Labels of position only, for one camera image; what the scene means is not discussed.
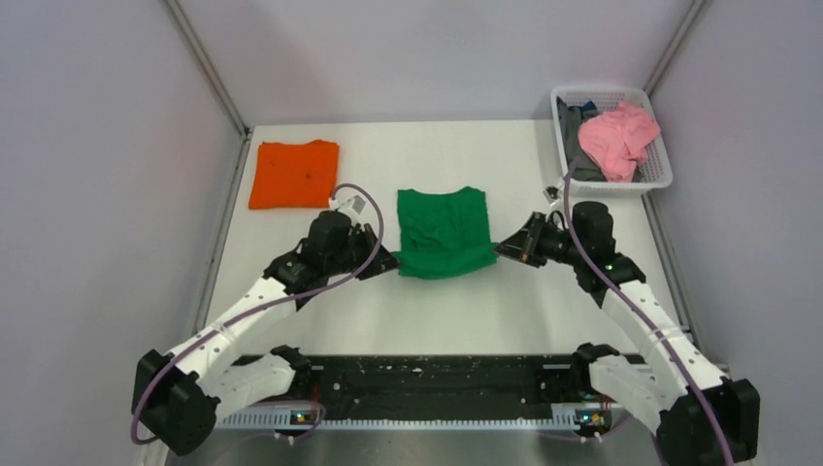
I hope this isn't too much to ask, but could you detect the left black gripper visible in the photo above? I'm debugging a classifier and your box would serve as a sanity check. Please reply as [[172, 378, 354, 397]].
[[326, 222, 402, 280]]

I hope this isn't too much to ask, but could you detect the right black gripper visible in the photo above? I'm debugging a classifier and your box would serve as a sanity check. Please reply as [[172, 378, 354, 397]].
[[492, 212, 586, 268]]

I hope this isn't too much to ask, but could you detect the green t shirt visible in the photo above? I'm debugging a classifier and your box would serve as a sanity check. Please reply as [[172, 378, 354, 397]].
[[394, 186, 498, 281]]

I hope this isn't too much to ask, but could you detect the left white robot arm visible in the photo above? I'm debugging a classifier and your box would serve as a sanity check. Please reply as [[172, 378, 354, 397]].
[[130, 209, 400, 455]]

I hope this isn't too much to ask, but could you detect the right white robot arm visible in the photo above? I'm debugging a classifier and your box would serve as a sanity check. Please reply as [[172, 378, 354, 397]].
[[494, 201, 761, 465]]

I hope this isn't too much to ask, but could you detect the folded orange t shirt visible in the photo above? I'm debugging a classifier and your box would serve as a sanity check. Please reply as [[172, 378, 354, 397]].
[[247, 140, 340, 210]]

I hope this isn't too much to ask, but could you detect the grey t shirt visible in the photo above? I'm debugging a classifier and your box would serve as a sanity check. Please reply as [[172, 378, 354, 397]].
[[556, 97, 606, 183]]

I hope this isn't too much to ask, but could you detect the pink t shirt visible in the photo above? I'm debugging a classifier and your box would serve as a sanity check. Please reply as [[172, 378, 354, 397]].
[[578, 101, 661, 183]]

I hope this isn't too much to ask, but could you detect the blue t shirt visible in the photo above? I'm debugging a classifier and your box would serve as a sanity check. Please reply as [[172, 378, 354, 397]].
[[577, 101, 599, 121]]

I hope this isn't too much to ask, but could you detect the white plastic basket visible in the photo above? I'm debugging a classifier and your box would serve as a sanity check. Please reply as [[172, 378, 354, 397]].
[[550, 83, 674, 197]]

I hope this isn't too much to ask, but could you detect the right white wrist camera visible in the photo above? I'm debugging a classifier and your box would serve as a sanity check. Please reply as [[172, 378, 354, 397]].
[[543, 185, 564, 207]]

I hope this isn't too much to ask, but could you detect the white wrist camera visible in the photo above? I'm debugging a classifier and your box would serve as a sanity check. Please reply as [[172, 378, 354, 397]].
[[329, 195, 367, 219], [543, 185, 564, 207]]

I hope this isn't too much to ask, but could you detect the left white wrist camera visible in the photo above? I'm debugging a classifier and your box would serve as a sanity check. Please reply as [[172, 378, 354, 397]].
[[329, 195, 367, 219]]

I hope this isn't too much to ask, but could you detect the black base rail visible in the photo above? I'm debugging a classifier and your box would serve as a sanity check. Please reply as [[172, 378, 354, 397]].
[[250, 351, 635, 426]]

